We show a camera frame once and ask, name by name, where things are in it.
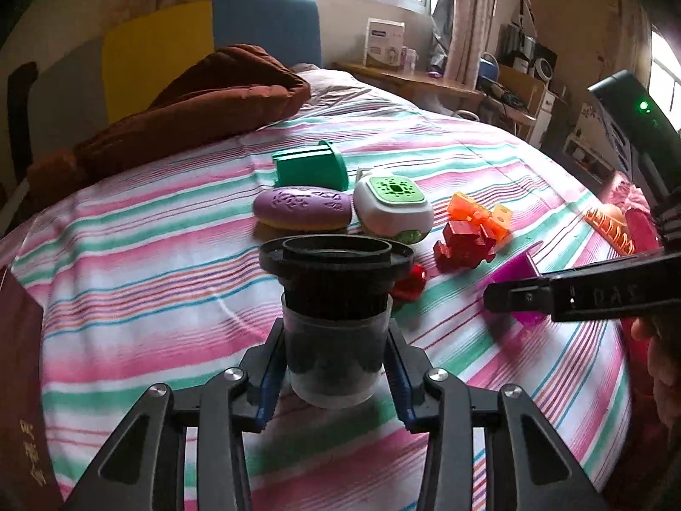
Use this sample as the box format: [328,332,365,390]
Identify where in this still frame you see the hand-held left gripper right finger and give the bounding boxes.
[386,319,612,511]

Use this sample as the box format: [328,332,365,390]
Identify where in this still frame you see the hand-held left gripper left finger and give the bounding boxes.
[64,318,285,511]

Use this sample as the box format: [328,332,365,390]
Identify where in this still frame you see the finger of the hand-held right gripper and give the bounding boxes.
[484,271,557,320]

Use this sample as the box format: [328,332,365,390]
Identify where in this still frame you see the magenta plastic dish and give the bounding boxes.
[489,253,549,328]

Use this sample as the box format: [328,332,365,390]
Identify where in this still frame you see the orange striped plastic toy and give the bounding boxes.
[585,205,636,256]

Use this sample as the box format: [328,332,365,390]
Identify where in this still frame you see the red toy block piece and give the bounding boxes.
[433,221,498,270]

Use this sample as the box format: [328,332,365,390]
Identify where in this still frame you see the clear cup with black filter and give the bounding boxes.
[259,234,414,410]

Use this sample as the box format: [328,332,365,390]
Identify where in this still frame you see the orange toy block piece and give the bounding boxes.
[444,192,514,246]

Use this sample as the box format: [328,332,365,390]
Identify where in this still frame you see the white green plug-in device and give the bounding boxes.
[354,167,434,243]

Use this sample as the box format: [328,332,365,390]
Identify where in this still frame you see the dark red gold-lined box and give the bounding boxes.
[0,266,65,511]

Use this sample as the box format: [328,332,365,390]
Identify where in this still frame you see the person's right hand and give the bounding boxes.
[630,314,681,427]

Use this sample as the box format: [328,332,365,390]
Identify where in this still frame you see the red patterned cloth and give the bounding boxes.
[598,170,666,256]

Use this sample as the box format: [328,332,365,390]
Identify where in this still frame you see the small red plastic toy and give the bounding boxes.
[394,263,428,301]

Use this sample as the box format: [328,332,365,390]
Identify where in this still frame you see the striped bed sheet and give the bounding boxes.
[0,69,647,511]

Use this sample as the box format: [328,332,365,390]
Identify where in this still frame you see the purple oval case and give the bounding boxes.
[253,185,354,233]

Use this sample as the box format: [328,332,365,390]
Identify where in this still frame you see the cardboard box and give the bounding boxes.
[497,64,546,118]

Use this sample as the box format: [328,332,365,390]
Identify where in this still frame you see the small side window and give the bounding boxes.
[649,29,681,129]

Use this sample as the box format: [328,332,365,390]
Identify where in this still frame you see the green plastic box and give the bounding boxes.
[272,140,350,192]

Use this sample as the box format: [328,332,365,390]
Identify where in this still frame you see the wooden desk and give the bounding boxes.
[332,61,485,112]

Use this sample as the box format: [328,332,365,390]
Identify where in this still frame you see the pale patterned curtain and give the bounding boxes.
[444,0,498,86]

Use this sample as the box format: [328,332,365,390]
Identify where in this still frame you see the white carton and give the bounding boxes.
[363,17,405,69]

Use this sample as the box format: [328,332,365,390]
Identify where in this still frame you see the brown blanket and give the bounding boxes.
[26,45,312,187]

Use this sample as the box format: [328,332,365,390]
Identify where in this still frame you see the grey headboard panel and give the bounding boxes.
[32,53,107,166]

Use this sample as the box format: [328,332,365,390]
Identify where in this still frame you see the yellow headboard panel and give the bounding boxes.
[101,0,215,123]

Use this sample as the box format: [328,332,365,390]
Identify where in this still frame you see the black headboard panel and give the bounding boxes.
[8,62,38,182]

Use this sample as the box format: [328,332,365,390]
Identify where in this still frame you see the blue headboard panel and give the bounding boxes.
[212,0,323,70]

